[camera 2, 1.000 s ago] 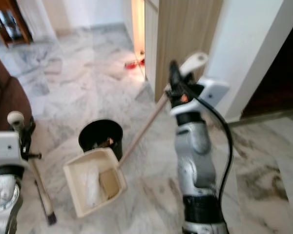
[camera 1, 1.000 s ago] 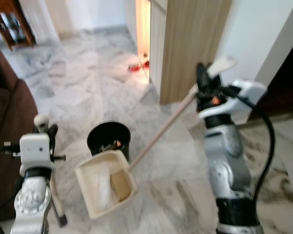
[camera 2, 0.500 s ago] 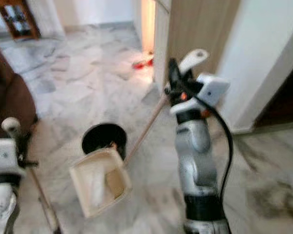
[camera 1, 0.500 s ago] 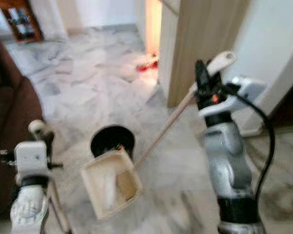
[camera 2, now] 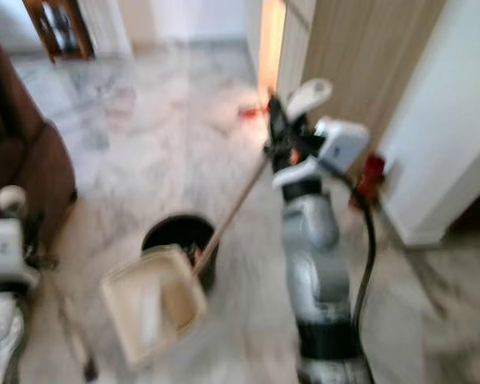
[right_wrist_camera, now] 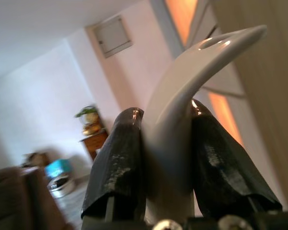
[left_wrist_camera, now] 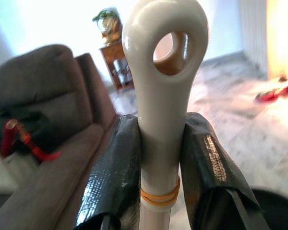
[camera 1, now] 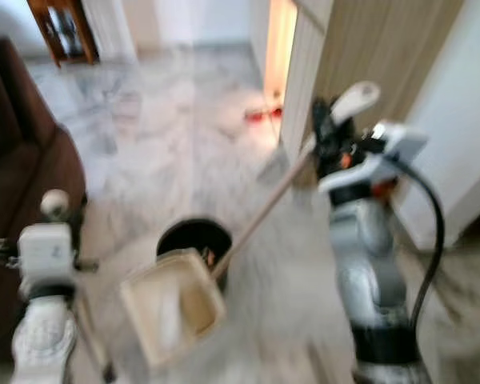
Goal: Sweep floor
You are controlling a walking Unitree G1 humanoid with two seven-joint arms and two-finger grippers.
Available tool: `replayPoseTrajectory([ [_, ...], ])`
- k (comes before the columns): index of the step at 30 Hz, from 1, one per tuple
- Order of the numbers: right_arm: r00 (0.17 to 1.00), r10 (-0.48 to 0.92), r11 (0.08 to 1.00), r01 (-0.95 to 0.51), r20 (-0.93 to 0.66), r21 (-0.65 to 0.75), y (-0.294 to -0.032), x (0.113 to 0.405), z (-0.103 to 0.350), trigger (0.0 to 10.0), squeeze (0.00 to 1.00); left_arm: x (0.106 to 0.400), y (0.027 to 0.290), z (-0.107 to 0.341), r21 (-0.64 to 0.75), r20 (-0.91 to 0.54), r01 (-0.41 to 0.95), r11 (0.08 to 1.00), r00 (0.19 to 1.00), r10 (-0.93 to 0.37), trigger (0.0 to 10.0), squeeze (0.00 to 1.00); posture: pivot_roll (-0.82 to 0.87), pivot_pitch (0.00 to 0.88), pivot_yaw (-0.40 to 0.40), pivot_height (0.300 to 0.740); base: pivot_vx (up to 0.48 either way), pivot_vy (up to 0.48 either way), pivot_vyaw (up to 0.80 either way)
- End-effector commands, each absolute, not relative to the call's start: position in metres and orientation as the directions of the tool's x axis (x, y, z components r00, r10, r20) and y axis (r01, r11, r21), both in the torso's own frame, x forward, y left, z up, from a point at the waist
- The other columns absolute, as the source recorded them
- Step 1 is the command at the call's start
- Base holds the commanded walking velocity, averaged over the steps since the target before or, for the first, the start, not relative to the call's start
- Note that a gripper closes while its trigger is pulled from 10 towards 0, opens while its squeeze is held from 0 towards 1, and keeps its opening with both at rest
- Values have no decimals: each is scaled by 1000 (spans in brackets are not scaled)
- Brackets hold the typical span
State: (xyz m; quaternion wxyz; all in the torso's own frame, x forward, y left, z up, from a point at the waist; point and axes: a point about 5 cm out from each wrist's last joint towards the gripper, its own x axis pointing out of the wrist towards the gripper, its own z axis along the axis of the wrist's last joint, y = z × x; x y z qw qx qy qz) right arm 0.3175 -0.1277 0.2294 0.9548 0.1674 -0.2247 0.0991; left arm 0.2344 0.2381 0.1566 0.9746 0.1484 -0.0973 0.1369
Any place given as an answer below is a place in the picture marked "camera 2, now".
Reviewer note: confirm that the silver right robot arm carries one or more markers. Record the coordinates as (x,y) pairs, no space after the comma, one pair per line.
(316,264)

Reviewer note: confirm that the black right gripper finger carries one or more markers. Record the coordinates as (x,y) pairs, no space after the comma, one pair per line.
(275,116)
(300,136)

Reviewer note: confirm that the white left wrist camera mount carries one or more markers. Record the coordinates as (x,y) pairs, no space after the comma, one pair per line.
(6,252)

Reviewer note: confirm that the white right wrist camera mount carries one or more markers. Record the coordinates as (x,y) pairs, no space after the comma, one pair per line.
(344,144)

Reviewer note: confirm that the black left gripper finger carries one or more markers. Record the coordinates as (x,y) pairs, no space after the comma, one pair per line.
(35,236)

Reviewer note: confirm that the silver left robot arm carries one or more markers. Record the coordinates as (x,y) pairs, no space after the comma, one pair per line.
(0,344)

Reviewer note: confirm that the black round waste bin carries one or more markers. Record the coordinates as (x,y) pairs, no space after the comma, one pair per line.
(180,232)

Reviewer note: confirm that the dark brown sofa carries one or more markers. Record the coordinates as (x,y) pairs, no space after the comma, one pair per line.
(16,144)

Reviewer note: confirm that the red plastic object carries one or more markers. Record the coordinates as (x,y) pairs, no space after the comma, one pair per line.
(370,172)

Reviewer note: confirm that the small red floor item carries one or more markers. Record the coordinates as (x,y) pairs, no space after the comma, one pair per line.
(250,112)

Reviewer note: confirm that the beige wooden door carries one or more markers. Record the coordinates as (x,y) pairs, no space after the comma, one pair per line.
(368,56)

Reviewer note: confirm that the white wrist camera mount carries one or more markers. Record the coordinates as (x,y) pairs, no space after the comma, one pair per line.
(344,144)
(6,252)

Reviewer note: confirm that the brown wooden glass cabinet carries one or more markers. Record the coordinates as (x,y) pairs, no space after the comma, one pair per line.
(36,20)

